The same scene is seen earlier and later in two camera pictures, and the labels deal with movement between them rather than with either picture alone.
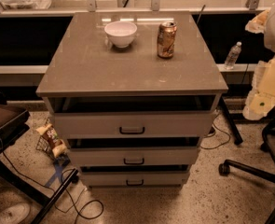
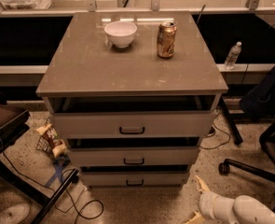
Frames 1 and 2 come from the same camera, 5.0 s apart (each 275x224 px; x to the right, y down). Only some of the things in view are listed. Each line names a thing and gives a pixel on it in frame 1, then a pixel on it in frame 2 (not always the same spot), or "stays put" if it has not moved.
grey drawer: [133, 156] stays put
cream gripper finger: [256, 25] → [204, 188]
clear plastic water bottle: [232, 56] stays put
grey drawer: [134, 178] stays put
